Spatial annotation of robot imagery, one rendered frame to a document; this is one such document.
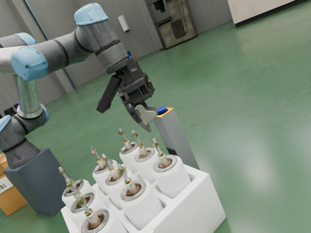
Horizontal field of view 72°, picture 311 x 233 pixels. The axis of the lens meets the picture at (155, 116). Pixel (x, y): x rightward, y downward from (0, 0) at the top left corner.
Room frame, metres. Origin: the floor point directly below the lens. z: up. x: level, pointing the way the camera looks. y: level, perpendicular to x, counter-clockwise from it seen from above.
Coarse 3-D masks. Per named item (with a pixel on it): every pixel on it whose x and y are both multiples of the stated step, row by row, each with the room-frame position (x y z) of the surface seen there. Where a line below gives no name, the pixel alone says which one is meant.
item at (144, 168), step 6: (156, 150) 0.65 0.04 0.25; (156, 156) 0.62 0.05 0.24; (138, 162) 0.63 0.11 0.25; (144, 162) 0.61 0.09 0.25; (150, 162) 0.61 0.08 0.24; (138, 168) 0.62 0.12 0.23; (144, 168) 0.61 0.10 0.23; (150, 168) 0.61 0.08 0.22; (144, 174) 0.62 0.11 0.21; (150, 174) 0.61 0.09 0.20; (150, 180) 0.61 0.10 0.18
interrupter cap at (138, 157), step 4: (148, 148) 0.68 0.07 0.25; (152, 148) 0.67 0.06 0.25; (148, 152) 0.66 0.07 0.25; (152, 152) 0.65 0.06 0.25; (136, 156) 0.67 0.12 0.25; (140, 156) 0.66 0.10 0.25; (148, 156) 0.63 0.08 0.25; (136, 160) 0.64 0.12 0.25; (140, 160) 0.62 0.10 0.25; (144, 160) 0.62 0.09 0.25
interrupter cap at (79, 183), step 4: (80, 180) 0.68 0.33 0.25; (76, 184) 0.67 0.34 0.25; (80, 184) 0.65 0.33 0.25; (68, 188) 0.66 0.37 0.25; (76, 188) 0.64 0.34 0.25; (80, 188) 0.63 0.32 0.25; (64, 192) 0.65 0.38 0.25; (68, 192) 0.64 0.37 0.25; (72, 192) 0.62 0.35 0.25; (64, 196) 0.63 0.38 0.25; (68, 196) 0.62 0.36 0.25
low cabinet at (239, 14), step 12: (228, 0) 4.70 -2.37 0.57; (240, 0) 4.57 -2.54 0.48; (252, 0) 4.44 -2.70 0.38; (264, 0) 4.32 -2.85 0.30; (276, 0) 4.20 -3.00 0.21; (288, 0) 4.09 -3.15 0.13; (300, 0) 4.00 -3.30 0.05; (240, 12) 4.60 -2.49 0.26; (252, 12) 4.47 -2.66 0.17; (264, 12) 4.37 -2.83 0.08; (240, 24) 4.66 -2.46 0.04
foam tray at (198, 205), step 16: (192, 176) 0.55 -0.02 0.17; (208, 176) 0.52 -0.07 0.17; (160, 192) 0.53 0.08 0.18; (192, 192) 0.48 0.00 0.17; (208, 192) 0.51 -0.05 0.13; (64, 208) 0.68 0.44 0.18; (112, 208) 0.56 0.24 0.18; (176, 208) 0.45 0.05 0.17; (192, 208) 0.47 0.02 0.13; (208, 208) 0.50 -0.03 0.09; (128, 224) 0.47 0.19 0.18; (160, 224) 0.43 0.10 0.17; (176, 224) 0.45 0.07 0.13; (192, 224) 0.46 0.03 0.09; (208, 224) 0.49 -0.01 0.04
